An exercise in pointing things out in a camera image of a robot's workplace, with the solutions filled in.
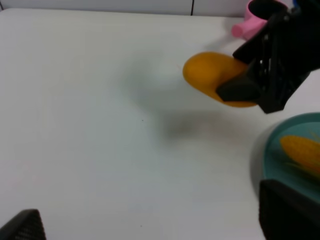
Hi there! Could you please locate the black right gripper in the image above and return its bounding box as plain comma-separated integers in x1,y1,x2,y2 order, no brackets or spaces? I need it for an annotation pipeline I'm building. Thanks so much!
216,0,320,114

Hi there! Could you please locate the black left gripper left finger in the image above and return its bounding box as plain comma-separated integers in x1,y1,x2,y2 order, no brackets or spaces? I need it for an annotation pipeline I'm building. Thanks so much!
0,209,47,240

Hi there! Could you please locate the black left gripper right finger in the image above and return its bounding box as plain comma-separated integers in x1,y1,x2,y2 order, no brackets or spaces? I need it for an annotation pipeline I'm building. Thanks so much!
259,179,320,240

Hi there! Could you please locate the yellow mango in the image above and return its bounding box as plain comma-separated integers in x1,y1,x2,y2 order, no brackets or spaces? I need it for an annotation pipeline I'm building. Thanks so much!
182,52,256,108

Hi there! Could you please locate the teal plate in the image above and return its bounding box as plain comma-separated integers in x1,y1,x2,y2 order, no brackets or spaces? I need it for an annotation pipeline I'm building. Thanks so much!
262,112,320,202

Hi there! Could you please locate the pink cup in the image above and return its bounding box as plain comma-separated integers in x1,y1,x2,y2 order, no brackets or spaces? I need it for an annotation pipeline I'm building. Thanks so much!
231,0,288,40

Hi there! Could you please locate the yellow corn cob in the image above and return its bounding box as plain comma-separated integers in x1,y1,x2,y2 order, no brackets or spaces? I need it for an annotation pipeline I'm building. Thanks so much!
279,135,320,178

